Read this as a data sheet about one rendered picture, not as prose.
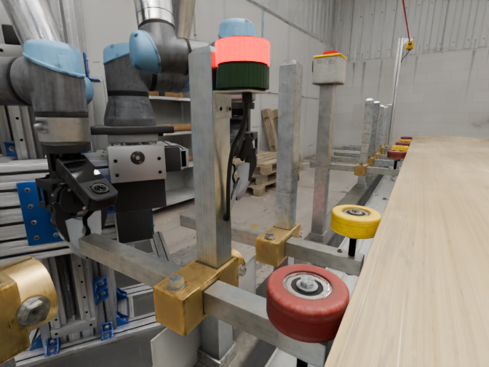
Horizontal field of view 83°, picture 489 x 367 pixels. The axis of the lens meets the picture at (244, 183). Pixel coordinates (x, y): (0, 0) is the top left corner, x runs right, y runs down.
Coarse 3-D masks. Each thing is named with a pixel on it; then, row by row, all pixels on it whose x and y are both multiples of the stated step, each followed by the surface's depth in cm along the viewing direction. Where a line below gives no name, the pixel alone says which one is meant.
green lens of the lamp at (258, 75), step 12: (216, 72) 30; (228, 72) 28; (240, 72) 28; (252, 72) 28; (264, 72) 29; (216, 84) 30; (228, 84) 29; (240, 84) 28; (252, 84) 29; (264, 84) 29
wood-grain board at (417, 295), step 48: (432, 144) 165; (480, 144) 165; (432, 192) 62; (480, 192) 62; (384, 240) 38; (432, 240) 38; (480, 240) 38; (384, 288) 28; (432, 288) 28; (480, 288) 28; (336, 336) 22; (384, 336) 22; (432, 336) 22; (480, 336) 22
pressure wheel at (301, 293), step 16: (288, 272) 29; (304, 272) 30; (320, 272) 29; (272, 288) 27; (288, 288) 27; (304, 288) 27; (320, 288) 27; (336, 288) 27; (272, 304) 26; (288, 304) 24; (304, 304) 24; (320, 304) 24; (336, 304) 24; (272, 320) 26; (288, 320) 25; (304, 320) 24; (320, 320) 24; (336, 320) 24; (288, 336) 25; (304, 336) 24; (320, 336) 24
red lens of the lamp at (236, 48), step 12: (240, 36) 27; (252, 36) 27; (216, 48) 29; (228, 48) 28; (240, 48) 28; (252, 48) 28; (264, 48) 28; (216, 60) 30; (228, 60) 28; (252, 60) 28; (264, 60) 29
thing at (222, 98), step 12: (228, 36) 28; (240, 60) 28; (216, 96) 32; (228, 96) 34; (252, 96) 31; (216, 108) 32; (228, 108) 34; (240, 132) 32; (228, 168) 35; (228, 180) 35; (228, 192) 36; (228, 204) 36; (228, 216) 37
